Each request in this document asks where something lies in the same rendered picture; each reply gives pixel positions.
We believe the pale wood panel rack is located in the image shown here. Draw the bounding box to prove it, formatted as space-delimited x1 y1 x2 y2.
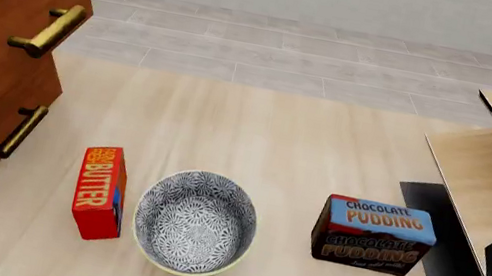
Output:
382 50 492 276

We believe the red butter box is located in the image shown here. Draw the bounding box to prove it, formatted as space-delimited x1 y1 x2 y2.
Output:
66 140 138 247

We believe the chocolate pudding box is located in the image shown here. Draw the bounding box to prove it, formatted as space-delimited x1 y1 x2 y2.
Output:
306 190 443 276

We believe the patterned blue-white bowl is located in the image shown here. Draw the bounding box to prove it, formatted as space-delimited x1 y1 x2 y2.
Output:
123 160 267 276

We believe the short brass drawer handle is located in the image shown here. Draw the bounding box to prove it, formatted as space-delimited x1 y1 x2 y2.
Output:
0 97 52 166

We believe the long brass drawer handle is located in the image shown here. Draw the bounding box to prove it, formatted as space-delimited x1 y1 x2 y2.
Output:
5 0 89 67

